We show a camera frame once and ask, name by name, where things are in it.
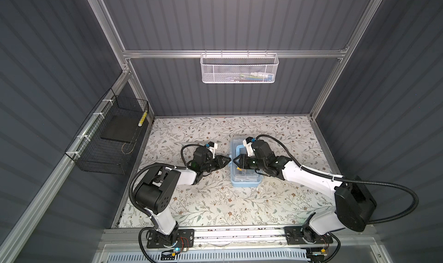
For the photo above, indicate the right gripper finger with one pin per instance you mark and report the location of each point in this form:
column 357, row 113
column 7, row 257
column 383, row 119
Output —
column 240, row 158
column 241, row 165

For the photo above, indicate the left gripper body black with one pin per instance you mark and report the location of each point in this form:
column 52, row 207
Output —
column 209, row 167

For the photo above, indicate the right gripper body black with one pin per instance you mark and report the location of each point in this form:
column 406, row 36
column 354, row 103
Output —
column 254, row 164

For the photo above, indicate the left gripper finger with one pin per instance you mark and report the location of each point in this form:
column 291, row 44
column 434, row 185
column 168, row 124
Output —
column 224, row 156
column 224, row 162

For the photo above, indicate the blue plastic tool box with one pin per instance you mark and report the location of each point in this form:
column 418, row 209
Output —
column 244, row 180

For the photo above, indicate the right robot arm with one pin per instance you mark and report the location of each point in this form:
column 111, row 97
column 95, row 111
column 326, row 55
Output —
column 352, row 204

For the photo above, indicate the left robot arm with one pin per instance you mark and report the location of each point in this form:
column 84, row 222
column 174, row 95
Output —
column 153, row 186

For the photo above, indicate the yellow marker in basket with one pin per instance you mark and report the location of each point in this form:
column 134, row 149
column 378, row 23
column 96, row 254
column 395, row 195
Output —
column 142, row 119

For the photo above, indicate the items in white basket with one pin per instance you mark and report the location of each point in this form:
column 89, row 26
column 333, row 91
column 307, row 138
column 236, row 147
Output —
column 260, row 77

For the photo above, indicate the black foam pad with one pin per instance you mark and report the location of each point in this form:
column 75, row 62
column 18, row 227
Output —
column 120, row 129

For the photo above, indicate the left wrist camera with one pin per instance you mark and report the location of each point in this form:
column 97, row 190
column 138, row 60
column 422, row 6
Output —
column 212, row 147

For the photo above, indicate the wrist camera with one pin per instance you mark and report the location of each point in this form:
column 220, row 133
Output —
column 247, row 144
column 212, row 147

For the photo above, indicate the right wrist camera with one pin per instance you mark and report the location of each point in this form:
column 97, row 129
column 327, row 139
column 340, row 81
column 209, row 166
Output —
column 247, row 144

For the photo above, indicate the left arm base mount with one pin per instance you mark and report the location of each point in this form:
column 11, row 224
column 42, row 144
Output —
column 180, row 238

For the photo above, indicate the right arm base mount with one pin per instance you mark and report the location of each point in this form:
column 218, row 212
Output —
column 298, row 235

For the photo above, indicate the white wire mesh basket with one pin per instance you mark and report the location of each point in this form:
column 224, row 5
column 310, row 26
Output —
column 216, row 67

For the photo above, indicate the white perforated cable duct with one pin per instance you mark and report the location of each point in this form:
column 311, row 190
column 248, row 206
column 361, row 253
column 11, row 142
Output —
column 235, row 255

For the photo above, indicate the black wire basket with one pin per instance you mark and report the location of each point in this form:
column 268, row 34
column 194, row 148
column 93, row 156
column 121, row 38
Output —
column 90, row 153

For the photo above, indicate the aluminium front rail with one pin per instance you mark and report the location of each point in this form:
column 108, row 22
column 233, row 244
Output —
column 232, row 237

